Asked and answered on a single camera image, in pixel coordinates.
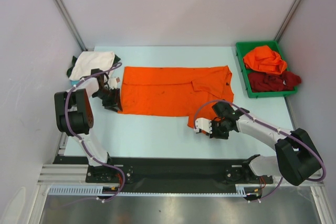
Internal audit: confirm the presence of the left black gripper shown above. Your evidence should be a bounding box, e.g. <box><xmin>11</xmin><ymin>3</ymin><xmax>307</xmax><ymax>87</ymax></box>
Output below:
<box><xmin>92</xmin><ymin>87</ymin><xmax>122</xmax><ymax>112</ymax></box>

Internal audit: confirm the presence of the orange t shirt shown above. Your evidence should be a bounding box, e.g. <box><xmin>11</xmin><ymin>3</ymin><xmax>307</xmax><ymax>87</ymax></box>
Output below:
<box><xmin>121</xmin><ymin>66</ymin><xmax>234</xmax><ymax>127</ymax></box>
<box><xmin>243</xmin><ymin>46</ymin><xmax>287</xmax><ymax>75</ymax></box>

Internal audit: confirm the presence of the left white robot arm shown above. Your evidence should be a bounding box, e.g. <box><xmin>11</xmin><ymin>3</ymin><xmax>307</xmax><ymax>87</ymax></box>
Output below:
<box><xmin>54</xmin><ymin>69</ymin><xmax>123</xmax><ymax>182</ymax></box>

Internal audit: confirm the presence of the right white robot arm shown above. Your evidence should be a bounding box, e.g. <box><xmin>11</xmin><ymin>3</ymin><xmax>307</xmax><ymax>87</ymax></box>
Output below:
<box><xmin>211</xmin><ymin>101</ymin><xmax>326</xmax><ymax>186</ymax></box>

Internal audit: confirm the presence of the folded light blue t shirt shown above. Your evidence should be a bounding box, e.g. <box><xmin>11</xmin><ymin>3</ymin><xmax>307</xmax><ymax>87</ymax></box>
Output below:
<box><xmin>70</xmin><ymin>80</ymin><xmax>80</xmax><ymax>87</ymax></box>

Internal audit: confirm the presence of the folded white t shirt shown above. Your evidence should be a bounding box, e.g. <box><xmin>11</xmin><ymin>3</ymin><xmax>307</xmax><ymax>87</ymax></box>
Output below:
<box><xmin>69</xmin><ymin>51</ymin><xmax>117</xmax><ymax>81</ymax></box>

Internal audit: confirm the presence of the dark red t shirt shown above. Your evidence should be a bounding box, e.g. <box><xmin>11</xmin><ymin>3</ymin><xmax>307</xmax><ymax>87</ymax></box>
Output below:
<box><xmin>248</xmin><ymin>71</ymin><xmax>302</xmax><ymax>92</ymax></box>

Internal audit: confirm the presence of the green plastic bin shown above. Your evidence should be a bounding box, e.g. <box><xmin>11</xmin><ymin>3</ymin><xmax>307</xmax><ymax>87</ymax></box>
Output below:
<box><xmin>236</xmin><ymin>40</ymin><xmax>298</xmax><ymax>98</ymax></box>

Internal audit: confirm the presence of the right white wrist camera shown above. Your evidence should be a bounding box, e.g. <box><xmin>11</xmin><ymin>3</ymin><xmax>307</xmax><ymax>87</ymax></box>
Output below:
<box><xmin>194</xmin><ymin>118</ymin><xmax>213</xmax><ymax>136</ymax></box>

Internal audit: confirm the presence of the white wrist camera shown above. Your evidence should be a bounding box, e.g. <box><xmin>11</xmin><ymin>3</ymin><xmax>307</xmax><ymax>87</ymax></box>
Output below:
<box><xmin>108</xmin><ymin>77</ymin><xmax>120</xmax><ymax>89</ymax></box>
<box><xmin>194</xmin><ymin>118</ymin><xmax>213</xmax><ymax>136</ymax></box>

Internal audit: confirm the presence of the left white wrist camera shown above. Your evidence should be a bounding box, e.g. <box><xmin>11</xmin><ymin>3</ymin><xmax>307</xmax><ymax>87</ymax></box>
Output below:
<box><xmin>108</xmin><ymin>77</ymin><xmax>120</xmax><ymax>89</ymax></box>

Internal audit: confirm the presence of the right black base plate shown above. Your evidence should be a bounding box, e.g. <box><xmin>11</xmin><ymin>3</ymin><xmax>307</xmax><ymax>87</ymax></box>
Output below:
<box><xmin>224</xmin><ymin>165</ymin><xmax>274</xmax><ymax>184</ymax></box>

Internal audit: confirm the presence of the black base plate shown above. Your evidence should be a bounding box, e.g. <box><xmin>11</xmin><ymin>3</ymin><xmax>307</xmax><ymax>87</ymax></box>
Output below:
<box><xmin>224</xmin><ymin>165</ymin><xmax>274</xmax><ymax>184</ymax></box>
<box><xmin>85</xmin><ymin>165</ymin><xmax>133</xmax><ymax>184</ymax></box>

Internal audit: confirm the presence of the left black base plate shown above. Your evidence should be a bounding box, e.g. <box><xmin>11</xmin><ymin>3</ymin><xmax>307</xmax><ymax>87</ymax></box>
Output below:
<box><xmin>85</xmin><ymin>165</ymin><xmax>133</xmax><ymax>184</ymax></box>

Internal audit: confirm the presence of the left aluminium side rail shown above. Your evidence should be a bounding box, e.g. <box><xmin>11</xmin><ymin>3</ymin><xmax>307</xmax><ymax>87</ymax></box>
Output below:
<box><xmin>58</xmin><ymin>84</ymin><xmax>85</xmax><ymax>156</ymax></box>

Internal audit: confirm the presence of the aluminium front rail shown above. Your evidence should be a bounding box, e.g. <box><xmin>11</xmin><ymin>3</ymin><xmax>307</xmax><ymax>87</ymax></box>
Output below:
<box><xmin>36</xmin><ymin>164</ymin><xmax>325</xmax><ymax>186</ymax></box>

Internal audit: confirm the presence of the white slotted cable duct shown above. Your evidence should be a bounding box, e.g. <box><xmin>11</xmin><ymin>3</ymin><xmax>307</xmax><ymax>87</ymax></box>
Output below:
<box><xmin>48</xmin><ymin>185</ymin><xmax>260</xmax><ymax>197</ymax></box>

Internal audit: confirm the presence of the left aluminium corner post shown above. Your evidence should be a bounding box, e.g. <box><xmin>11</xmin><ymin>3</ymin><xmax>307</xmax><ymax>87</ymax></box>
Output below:
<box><xmin>53</xmin><ymin>0</ymin><xmax>88</xmax><ymax>51</ymax></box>

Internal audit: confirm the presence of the aluminium corner post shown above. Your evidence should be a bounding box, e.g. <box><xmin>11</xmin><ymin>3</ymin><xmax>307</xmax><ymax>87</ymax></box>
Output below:
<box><xmin>53</xmin><ymin>0</ymin><xmax>88</xmax><ymax>51</ymax></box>
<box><xmin>274</xmin><ymin>0</ymin><xmax>303</xmax><ymax>43</ymax></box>

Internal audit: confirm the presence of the right aluminium corner post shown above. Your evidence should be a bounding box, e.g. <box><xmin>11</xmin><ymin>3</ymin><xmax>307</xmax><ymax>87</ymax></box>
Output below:
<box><xmin>274</xmin><ymin>0</ymin><xmax>303</xmax><ymax>43</ymax></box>

